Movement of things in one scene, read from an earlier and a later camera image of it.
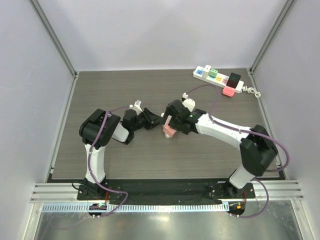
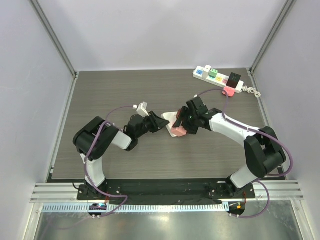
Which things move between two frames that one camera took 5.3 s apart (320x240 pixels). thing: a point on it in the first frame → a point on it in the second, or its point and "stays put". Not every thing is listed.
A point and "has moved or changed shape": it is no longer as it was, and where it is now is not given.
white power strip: (221, 81) stays put
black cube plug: (233, 80) stays put
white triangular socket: (167, 135) → (170, 117)
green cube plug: (213, 73) stays put
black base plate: (165, 190) stays put
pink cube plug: (167, 128) has moved or changed shape
